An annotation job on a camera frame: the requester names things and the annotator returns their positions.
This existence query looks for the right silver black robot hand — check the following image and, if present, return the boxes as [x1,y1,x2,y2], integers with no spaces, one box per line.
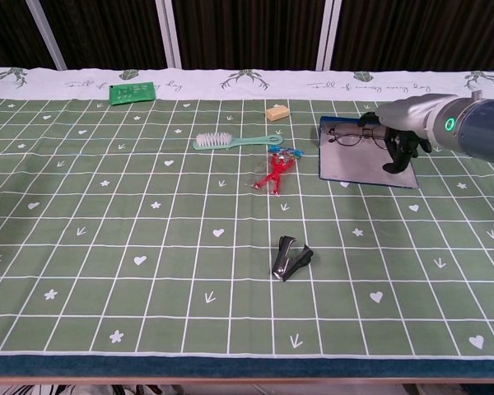
[357,93,458,174]

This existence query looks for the mint green brush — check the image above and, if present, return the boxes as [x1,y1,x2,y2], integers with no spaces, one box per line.
[192,132,284,151]

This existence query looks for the green checked tablecloth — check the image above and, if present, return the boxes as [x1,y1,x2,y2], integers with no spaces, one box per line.
[0,67,494,379]

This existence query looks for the black wire-frame eyeglasses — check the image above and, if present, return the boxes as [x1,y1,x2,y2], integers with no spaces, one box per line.
[327,124,390,150]

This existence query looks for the red toy figure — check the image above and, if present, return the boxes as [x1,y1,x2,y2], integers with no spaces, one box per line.
[253,152,296,197]

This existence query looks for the beige rectangular block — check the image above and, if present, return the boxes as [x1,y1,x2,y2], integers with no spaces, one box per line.
[265,105,290,122]

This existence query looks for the blue glasses case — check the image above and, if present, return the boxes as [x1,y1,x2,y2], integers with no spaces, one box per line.
[318,115,420,190]

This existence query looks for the black staple remover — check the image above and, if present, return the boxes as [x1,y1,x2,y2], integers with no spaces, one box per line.
[270,235,315,283]

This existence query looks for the green circuit board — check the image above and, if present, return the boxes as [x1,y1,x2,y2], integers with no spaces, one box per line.
[109,81,158,106]

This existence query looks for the blue binder clips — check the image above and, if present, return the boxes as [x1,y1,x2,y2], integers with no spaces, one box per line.
[269,143,305,160]

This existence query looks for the white metal frame post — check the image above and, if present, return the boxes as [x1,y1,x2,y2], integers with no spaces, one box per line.
[24,0,69,70]
[315,0,342,71]
[154,0,183,69]

